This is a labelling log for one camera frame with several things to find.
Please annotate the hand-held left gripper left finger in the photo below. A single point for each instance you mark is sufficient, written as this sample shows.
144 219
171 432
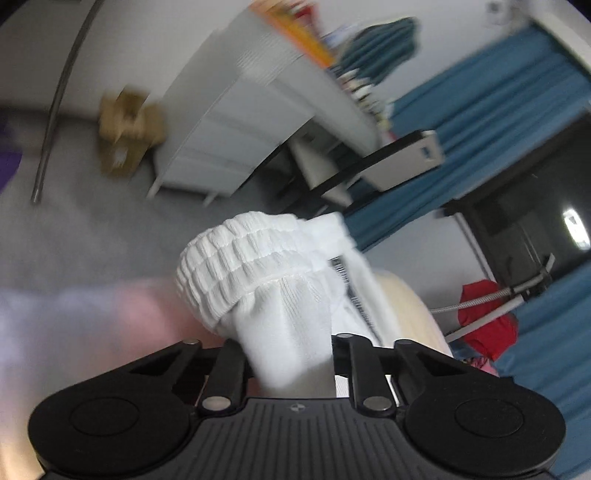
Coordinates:
231 369

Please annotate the white vanity desk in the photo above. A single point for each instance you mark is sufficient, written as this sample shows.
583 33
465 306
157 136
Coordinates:
240 120

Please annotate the white pants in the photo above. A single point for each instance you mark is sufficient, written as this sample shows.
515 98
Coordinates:
277 300

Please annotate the red garment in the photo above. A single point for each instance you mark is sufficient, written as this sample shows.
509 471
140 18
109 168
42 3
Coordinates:
489 323

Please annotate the dark window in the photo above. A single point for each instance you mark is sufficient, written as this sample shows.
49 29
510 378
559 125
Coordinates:
521 217

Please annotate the row of cosmetic bottles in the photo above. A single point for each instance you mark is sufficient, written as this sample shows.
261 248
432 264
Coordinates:
364 97

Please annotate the garment steamer stand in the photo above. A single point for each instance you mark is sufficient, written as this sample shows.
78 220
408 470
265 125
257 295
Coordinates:
517 300

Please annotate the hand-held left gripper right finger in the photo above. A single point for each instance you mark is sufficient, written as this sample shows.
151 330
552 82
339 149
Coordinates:
362 374

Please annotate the black and white chair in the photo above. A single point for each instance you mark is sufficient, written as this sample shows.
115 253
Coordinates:
397 161

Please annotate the grey wall socket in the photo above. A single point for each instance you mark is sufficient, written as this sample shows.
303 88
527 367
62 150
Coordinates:
497 9

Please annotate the curved grey tube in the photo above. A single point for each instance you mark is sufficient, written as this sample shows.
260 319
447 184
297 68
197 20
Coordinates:
60 101

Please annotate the orange tray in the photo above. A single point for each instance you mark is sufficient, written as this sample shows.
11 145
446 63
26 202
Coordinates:
300 32

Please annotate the pink garment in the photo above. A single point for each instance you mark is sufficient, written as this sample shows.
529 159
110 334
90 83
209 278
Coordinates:
482 364

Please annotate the cardboard box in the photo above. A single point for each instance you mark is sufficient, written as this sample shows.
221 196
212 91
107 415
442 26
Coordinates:
131 134

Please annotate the pastel tie-dye bed cover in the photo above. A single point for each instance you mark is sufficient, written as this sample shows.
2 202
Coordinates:
138 314

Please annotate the wavy vanity mirror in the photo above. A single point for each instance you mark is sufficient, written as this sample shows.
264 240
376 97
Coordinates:
383 46

